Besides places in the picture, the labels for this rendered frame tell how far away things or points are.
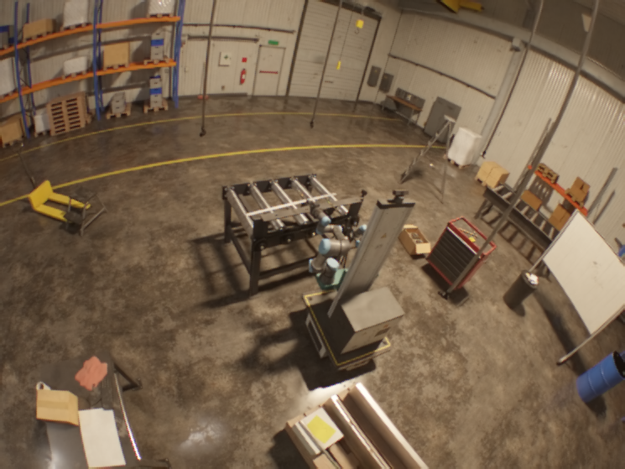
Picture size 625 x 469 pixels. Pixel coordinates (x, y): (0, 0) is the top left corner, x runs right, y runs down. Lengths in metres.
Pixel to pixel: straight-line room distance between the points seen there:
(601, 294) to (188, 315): 6.06
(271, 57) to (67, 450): 11.99
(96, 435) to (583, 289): 6.31
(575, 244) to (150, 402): 6.39
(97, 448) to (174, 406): 1.01
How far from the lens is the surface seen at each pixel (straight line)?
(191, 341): 3.02
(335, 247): 1.99
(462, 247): 4.03
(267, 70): 11.81
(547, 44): 11.69
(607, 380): 5.69
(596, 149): 11.50
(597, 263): 5.41
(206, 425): 2.74
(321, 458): 2.48
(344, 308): 2.35
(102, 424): 2.20
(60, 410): 2.23
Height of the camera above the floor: 2.69
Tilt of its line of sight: 40 degrees down
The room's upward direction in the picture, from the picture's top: 15 degrees clockwise
